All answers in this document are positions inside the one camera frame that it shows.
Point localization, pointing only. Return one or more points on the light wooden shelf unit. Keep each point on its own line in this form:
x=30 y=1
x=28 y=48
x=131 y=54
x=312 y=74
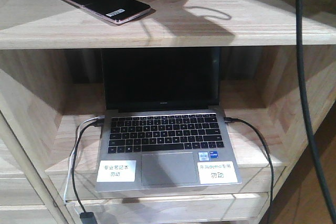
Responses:
x=40 y=104

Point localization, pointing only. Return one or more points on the white warning label left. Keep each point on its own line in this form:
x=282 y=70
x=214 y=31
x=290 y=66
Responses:
x=116 y=171

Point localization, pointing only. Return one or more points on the white warning label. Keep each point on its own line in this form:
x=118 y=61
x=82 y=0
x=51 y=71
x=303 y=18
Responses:
x=221 y=172
x=116 y=171

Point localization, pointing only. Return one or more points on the grey laptop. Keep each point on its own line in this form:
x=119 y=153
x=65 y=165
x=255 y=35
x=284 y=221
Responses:
x=162 y=111

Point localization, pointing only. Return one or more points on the white warning label right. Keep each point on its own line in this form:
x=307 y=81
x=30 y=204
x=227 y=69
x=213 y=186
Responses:
x=221 y=172

